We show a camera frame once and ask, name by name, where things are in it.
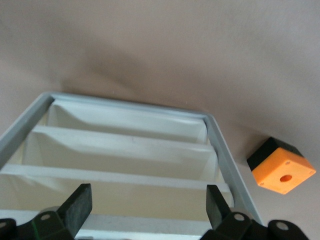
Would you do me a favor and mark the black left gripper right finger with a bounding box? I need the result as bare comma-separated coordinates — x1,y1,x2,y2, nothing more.
203,184,310,240

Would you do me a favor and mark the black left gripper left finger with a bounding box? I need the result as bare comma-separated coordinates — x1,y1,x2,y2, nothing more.
0,183,93,240

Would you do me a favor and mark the white drawer cabinet housing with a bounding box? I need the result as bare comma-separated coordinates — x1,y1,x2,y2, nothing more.
0,91,263,226

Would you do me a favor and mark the orange and black button box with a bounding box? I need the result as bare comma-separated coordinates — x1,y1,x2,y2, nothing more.
246,136,317,196

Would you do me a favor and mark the brown table cover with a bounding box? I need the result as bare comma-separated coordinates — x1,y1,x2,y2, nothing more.
0,0,320,240

